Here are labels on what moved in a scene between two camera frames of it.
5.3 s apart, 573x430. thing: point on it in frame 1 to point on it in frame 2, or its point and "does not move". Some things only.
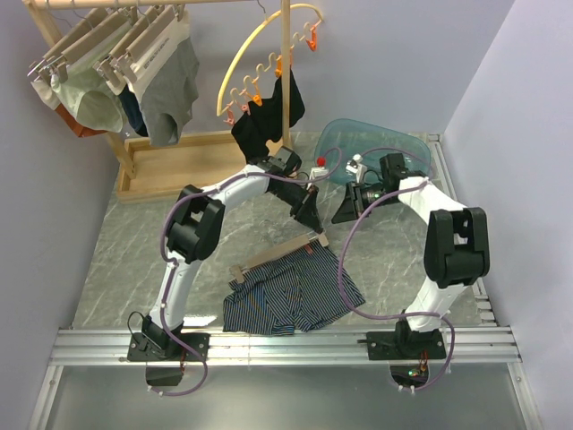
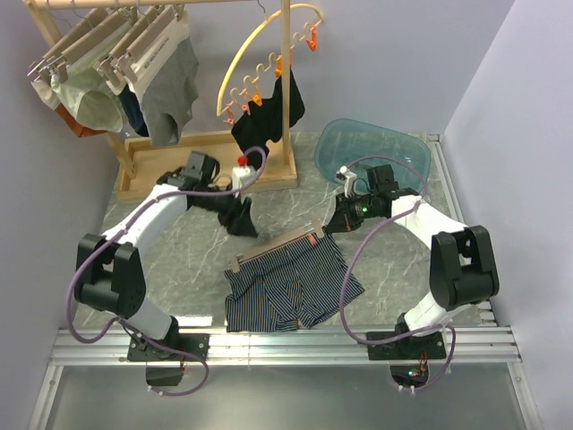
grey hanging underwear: [166, 84] does not move
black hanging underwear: [252, 132] does not move
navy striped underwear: [294, 292] does not move
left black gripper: [304, 210] to [242, 224]
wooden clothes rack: [160, 165] does not move
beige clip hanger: [238, 270] to [313, 228]
